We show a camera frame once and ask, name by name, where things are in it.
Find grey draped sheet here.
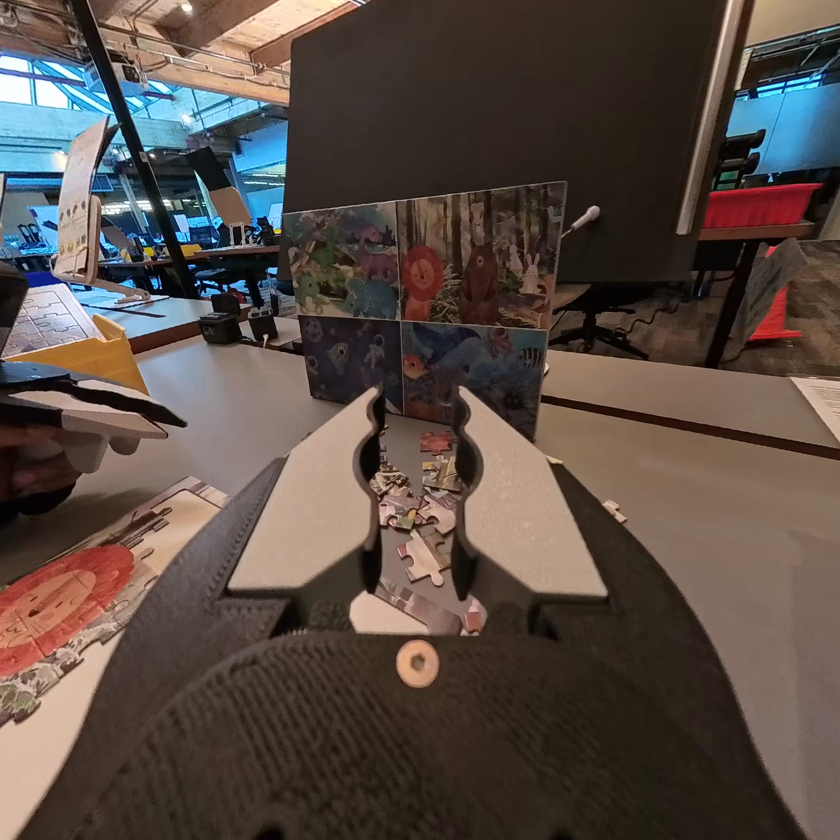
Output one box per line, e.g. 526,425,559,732
727,236,809,350

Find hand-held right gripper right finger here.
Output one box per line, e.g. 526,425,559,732
451,386,611,603

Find person's left hand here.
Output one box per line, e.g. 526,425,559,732
0,428,84,521

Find pile of puzzle pieces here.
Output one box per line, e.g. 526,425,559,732
367,430,629,635

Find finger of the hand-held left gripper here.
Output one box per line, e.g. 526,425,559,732
66,378,189,429
0,394,169,441

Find colourful animal puzzle box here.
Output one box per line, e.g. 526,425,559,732
282,182,568,442

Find lion jigsaw puzzle board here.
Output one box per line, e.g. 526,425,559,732
0,476,488,727

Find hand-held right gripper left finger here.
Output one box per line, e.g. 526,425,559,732
226,386,388,614

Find black pole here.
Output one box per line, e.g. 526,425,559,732
69,0,199,301

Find red plastic stand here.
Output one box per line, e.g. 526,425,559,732
748,246,806,343

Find tall wooden display stand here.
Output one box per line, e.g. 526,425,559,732
51,117,173,307

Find silver metal bar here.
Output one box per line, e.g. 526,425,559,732
676,0,757,237

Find yellow plastic bin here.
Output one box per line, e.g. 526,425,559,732
0,314,150,396

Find black partition panel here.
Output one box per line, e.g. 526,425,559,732
282,0,756,308

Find orange patterned assembled puzzle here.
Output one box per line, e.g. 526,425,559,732
0,282,107,360

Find red plastic bin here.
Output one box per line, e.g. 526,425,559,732
702,182,826,231

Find leaning cardboard panel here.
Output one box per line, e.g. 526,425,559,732
185,146,255,228

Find white paper sheet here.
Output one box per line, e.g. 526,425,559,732
789,374,840,445

